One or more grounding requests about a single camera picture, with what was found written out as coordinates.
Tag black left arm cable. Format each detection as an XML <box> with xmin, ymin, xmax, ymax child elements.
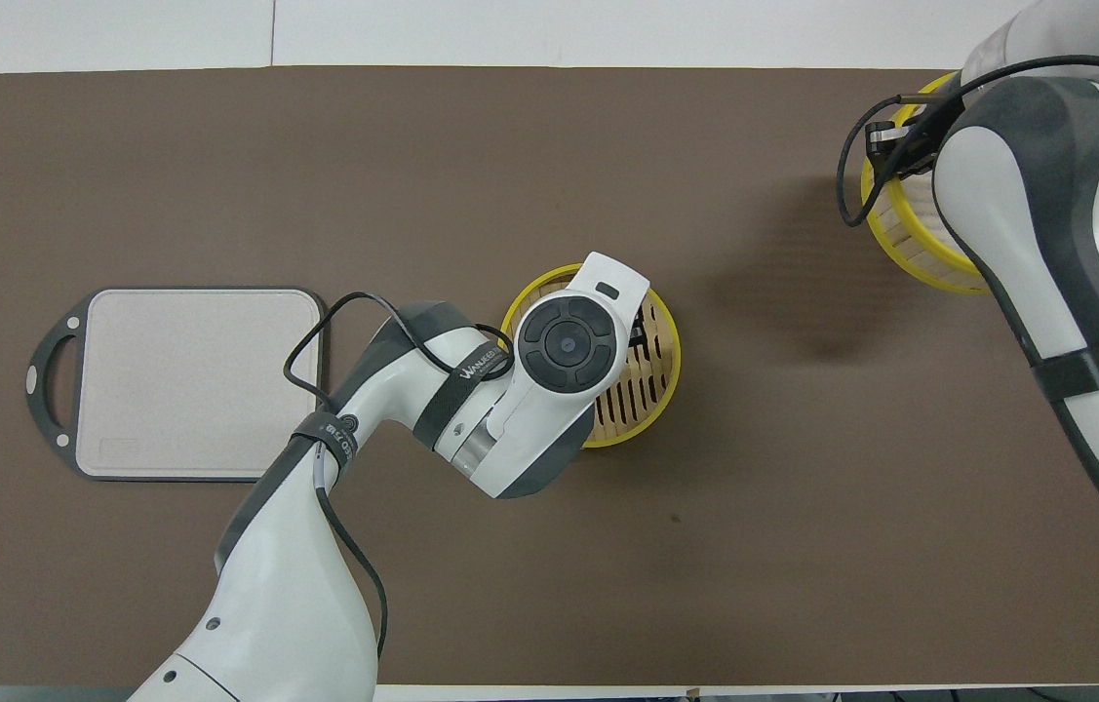
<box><xmin>283</xmin><ymin>291</ymin><xmax>517</xmax><ymax>660</ymax></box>

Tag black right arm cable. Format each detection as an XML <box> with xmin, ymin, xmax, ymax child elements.
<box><xmin>836</xmin><ymin>54</ymin><xmax>1099</xmax><ymax>231</ymax></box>

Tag yellow bamboo steamer tier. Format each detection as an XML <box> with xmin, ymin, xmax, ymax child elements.
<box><xmin>859</xmin><ymin>70</ymin><xmax>999</xmax><ymax>296</ymax></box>
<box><xmin>498</xmin><ymin>263</ymin><xmax>683</xmax><ymax>450</ymax></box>

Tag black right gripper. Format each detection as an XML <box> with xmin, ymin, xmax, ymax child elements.
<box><xmin>865</xmin><ymin>97</ymin><xmax>952</xmax><ymax>178</ymax></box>

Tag brown table mat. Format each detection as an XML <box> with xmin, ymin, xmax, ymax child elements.
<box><xmin>0</xmin><ymin>66</ymin><xmax>1099</xmax><ymax>686</ymax></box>

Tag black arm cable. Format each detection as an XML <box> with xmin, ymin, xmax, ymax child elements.
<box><xmin>836</xmin><ymin>54</ymin><xmax>1099</xmax><ymax>231</ymax></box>
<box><xmin>283</xmin><ymin>291</ymin><xmax>517</xmax><ymax>660</ymax></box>

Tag grey cutting board black rim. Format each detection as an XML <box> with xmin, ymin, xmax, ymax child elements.
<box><xmin>25</xmin><ymin>286</ymin><xmax>329</xmax><ymax>485</ymax></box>

